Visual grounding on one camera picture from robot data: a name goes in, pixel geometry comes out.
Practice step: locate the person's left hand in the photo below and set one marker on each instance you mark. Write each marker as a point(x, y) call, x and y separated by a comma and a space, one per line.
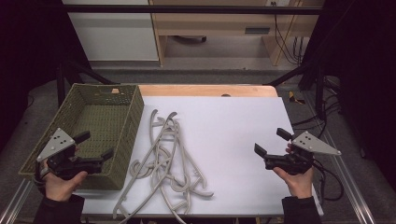
point(62, 189)

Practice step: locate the person's right hand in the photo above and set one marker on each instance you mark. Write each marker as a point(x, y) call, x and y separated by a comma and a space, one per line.
point(299, 185)

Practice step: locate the white table mat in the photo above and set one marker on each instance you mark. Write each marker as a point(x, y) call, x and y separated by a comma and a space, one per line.
point(233, 140)

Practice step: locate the aluminium rail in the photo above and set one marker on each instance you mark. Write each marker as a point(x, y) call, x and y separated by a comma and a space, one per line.
point(351, 186)
point(14, 205)

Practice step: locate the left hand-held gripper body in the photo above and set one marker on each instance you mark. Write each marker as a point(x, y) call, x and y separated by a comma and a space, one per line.
point(59, 146)

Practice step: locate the black metal stand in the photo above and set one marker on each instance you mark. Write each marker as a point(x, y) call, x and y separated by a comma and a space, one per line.
point(60, 84)
point(319, 93)

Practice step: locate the light wooden desk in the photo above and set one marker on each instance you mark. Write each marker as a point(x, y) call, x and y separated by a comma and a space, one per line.
point(218, 23)

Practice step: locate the black horizontal frame bar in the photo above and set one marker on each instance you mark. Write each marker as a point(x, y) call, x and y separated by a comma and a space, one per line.
point(186, 9)

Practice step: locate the green woven basket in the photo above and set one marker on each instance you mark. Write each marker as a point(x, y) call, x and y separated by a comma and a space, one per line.
point(102, 118)

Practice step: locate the yellow and black tool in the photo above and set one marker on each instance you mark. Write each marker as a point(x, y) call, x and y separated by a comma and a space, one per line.
point(294, 99)

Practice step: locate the white cabinet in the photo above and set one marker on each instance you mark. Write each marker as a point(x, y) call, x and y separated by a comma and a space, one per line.
point(115, 37)

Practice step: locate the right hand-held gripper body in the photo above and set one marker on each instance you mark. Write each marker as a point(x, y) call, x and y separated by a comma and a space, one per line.
point(311, 144)

